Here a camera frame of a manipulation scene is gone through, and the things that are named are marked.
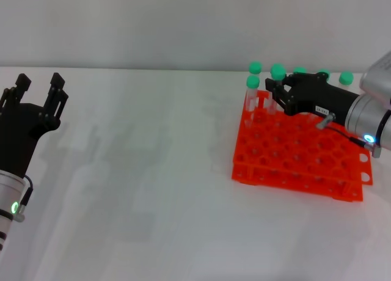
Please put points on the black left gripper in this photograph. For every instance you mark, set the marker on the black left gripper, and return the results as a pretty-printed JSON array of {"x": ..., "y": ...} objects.
[{"x": 21, "y": 131}]

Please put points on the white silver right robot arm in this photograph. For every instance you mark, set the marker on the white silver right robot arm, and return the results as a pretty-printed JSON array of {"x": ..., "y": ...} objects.
[{"x": 366, "y": 116}]

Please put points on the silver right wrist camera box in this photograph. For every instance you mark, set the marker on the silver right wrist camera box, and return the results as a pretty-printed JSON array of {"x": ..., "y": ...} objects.
[{"x": 378, "y": 76}]

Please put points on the orange test tube rack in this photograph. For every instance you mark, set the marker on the orange test tube rack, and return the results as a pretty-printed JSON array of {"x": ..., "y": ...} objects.
[{"x": 299, "y": 152}]

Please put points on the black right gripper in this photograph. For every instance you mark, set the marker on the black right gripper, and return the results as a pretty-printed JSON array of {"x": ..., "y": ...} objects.
[{"x": 314, "y": 94}]

